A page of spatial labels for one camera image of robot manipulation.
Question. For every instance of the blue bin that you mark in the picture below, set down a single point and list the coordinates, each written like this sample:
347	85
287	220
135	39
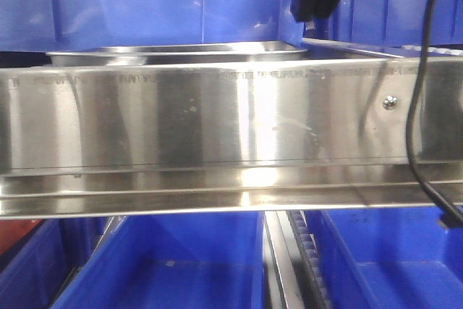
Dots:
34	270
189	260
388	258

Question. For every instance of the blue crate upper right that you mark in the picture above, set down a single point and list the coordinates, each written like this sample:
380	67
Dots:
389	23

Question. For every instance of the roller conveyor track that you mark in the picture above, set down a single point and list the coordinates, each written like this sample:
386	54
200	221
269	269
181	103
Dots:
309	278

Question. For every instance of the blue bin lower right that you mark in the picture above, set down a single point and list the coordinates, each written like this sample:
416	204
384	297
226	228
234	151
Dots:
388	258

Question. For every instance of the stainless steel shelf front rail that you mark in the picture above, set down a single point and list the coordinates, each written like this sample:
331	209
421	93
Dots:
104	141

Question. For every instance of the large blue plastic crate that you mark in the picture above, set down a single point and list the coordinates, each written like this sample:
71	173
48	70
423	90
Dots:
73	25

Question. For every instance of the silver rail screw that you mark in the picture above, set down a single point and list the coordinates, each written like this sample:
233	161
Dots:
389	102

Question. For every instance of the blue bin lower middle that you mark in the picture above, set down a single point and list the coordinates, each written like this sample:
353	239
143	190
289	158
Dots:
189	260

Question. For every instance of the blue bin lower left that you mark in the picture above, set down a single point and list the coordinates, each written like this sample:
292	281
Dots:
34	270

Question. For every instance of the silver metal tray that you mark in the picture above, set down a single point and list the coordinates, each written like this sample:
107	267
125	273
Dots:
248	51

